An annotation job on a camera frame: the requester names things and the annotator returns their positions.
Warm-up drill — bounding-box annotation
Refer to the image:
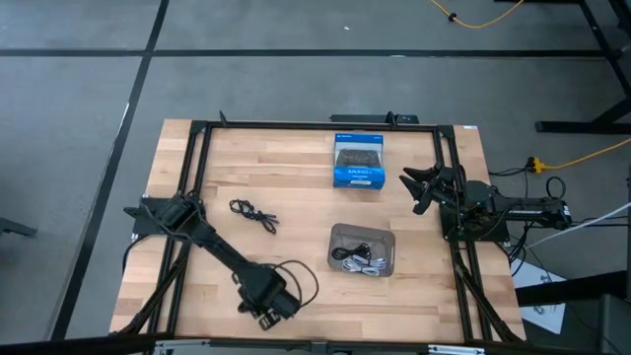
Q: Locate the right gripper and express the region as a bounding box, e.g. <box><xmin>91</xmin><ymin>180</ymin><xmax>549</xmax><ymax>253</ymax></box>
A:
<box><xmin>398</xmin><ymin>165</ymin><xmax>465</xmax><ymax>216</ymax></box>

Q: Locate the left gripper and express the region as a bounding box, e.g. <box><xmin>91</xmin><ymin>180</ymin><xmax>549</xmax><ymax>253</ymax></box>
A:
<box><xmin>238</xmin><ymin>274</ymin><xmax>303</xmax><ymax>332</ymax></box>

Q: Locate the white USB-C cable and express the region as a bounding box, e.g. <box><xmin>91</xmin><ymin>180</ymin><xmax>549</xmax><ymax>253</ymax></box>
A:
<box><xmin>355</xmin><ymin>254</ymin><xmax>388</xmax><ymax>278</ymax></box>
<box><xmin>341</xmin><ymin>256</ymin><xmax>375</xmax><ymax>278</ymax></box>

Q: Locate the black USB-C cable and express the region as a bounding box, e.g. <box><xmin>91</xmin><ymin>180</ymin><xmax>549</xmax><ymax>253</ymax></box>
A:
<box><xmin>330</xmin><ymin>242</ymin><xmax>374</xmax><ymax>263</ymax></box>
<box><xmin>228</xmin><ymin>198</ymin><xmax>281</xmax><ymax>236</ymax></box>

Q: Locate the blue game controller box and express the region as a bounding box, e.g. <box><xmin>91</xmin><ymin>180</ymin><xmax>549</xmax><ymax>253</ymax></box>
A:
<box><xmin>332</xmin><ymin>132</ymin><xmax>386</xmax><ymax>190</ymax></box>

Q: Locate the grey plastic bin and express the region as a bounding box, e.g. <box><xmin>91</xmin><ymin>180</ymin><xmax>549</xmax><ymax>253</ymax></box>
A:
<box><xmin>326</xmin><ymin>222</ymin><xmax>397</xmax><ymax>278</ymax></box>

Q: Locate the black bar device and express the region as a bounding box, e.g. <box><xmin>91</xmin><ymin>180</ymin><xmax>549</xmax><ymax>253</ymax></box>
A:
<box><xmin>329</xmin><ymin>112</ymin><xmax>421</xmax><ymax>126</ymax></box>

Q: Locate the white paper sheet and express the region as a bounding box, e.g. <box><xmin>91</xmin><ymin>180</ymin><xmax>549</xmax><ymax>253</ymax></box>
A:
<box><xmin>509</xmin><ymin>257</ymin><xmax>569</xmax><ymax>336</ymax></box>

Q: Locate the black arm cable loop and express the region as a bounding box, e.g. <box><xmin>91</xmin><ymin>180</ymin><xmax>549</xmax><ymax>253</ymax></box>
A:
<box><xmin>268</xmin><ymin>259</ymin><xmax>320</xmax><ymax>309</ymax></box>

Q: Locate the black aluminium table frame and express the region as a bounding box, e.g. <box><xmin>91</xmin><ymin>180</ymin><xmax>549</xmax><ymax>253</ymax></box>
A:
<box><xmin>110</xmin><ymin>110</ymin><xmax>526</xmax><ymax>346</ymax></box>

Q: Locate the yellow extension cable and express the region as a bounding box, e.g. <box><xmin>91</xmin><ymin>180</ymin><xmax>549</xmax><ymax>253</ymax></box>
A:
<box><xmin>527</xmin><ymin>137</ymin><xmax>631</xmax><ymax>175</ymax></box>

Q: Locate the yellow cable with black ball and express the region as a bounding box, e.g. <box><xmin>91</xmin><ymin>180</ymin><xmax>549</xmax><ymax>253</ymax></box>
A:
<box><xmin>427</xmin><ymin>0</ymin><xmax>526</xmax><ymax>30</ymax></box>

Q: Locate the silver aluminium bracket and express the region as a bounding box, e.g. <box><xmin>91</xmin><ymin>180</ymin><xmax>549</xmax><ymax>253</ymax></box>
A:
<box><xmin>427</xmin><ymin>344</ymin><xmax>487</xmax><ymax>355</ymax></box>

